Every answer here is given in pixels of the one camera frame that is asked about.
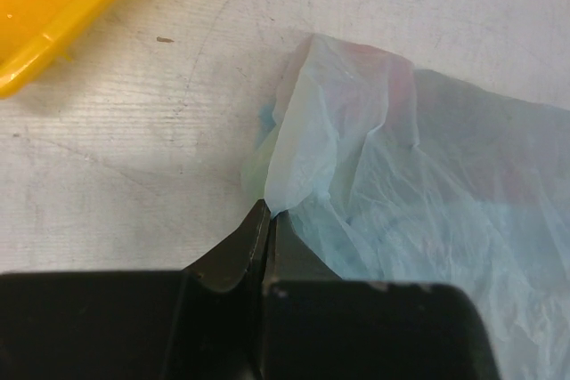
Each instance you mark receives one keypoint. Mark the light blue printed plastic bag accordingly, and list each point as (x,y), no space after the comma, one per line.
(391,172)

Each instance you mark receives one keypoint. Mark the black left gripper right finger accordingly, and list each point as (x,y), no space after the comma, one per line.
(317,325)

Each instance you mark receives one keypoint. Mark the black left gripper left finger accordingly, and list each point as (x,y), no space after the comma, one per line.
(136,324)

